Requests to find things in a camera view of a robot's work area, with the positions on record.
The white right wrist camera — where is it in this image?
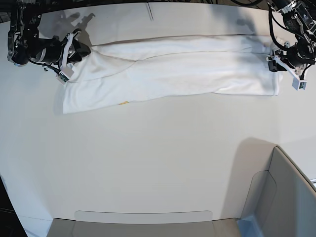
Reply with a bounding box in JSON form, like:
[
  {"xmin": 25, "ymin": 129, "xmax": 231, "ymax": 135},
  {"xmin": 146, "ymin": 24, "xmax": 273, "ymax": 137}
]
[{"xmin": 56, "ymin": 68, "xmax": 74, "ymax": 85}]

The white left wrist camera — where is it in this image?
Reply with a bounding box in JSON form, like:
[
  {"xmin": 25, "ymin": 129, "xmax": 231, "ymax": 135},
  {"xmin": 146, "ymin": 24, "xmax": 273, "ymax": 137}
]
[{"xmin": 292, "ymin": 78, "xmax": 307, "ymax": 90}]

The grey cardboard box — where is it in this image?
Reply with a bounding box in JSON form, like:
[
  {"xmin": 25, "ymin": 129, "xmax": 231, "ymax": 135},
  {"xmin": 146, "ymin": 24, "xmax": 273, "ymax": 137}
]
[{"xmin": 48, "ymin": 146, "xmax": 316, "ymax": 237}]

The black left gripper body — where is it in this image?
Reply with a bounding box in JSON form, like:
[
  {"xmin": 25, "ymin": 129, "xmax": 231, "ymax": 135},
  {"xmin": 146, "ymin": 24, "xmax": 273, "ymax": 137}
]
[{"xmin": 267, "ymin": 41, "xmax": 316, "ymax": 79}]

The white printed t-shirt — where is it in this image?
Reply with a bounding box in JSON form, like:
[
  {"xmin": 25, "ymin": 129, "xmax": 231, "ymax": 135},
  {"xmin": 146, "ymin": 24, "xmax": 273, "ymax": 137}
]
[{"xmin": 63, "ymin": 35, "xmax": 282, "ymax": 114}]

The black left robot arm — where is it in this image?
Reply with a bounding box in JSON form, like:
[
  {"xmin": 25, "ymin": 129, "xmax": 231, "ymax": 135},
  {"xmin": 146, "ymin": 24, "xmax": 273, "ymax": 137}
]
[{"xmin": 267, "ymin": 0, "xmax": 316, "ymax": 82}]

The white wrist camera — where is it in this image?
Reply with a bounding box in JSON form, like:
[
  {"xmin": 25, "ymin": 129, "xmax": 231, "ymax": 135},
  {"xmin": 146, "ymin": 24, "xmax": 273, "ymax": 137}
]
[
  {"xmin": 292, "ymin": 78, "xmax": 307, "ymax": 90},
  {"xmin": 56, "ymin": 68, "xmax": 74, "ymax": 85}
]

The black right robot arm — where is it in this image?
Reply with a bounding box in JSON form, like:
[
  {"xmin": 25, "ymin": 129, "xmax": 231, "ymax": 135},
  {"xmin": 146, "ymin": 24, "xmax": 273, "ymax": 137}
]
[{"xmin": 7, "ymin": 0, "xmax": 91, "ymax": 78}]

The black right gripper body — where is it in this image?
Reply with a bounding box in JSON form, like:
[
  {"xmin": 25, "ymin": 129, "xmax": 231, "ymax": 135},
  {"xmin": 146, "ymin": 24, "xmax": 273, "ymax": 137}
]
[{"xmin": 43, "ymin": 28, "xmax": 81, "ymax": 74}]

